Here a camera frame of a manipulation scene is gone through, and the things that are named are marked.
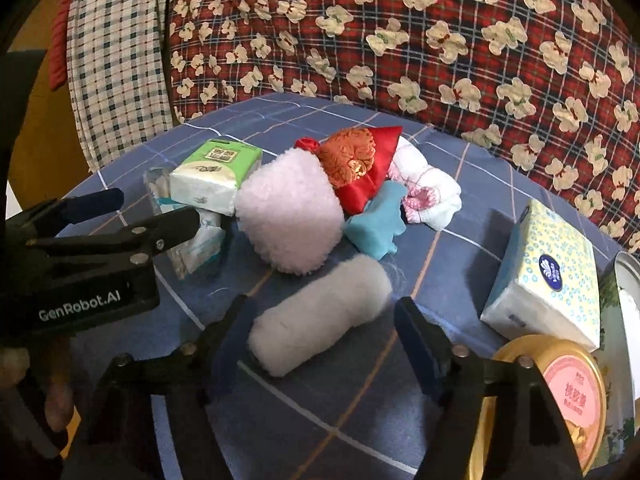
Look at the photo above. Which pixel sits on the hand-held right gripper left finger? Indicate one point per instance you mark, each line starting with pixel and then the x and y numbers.
pixel 227 360

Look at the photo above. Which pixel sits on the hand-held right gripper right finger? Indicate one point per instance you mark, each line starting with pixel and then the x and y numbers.
pixel 417 355

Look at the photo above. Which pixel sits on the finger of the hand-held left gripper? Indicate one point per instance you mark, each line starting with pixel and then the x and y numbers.
pixel 170 230
pixel 100 200

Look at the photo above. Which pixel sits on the white fluffy roll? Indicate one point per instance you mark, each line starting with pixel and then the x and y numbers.
pixel 315 310

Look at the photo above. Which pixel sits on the red gold brocade pouch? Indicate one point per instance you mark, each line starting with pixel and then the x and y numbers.
pixel 360 170

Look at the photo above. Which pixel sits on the printed round tin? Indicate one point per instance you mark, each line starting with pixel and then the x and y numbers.
pixel 622 320

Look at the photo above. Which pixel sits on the person's left hand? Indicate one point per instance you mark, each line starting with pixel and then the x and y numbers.
pixel 55 390

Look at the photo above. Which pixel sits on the clear-wrapped small tissue pack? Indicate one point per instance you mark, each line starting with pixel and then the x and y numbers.
pixel 197 247
pixel 157 187

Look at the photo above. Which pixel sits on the blue plaid bedsheet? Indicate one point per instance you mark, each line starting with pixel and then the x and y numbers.
pixel 450 270

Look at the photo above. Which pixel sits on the pink fluffy cloth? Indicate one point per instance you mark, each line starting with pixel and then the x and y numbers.
pixel 290 210

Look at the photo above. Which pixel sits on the blue-dotted tissue pack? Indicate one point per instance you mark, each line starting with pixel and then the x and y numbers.
pixel 550 270

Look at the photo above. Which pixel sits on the gold round tin lid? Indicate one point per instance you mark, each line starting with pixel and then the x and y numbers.
pixel 575 385

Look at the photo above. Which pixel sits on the red knit cloth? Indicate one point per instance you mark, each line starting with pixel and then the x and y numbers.
pixel 59 45

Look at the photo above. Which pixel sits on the white pink knit cloth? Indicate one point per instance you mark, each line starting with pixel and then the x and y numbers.
pixel 430 185

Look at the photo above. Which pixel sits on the red plaid bear-print blanket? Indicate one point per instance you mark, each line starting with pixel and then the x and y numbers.
pixel 400 60

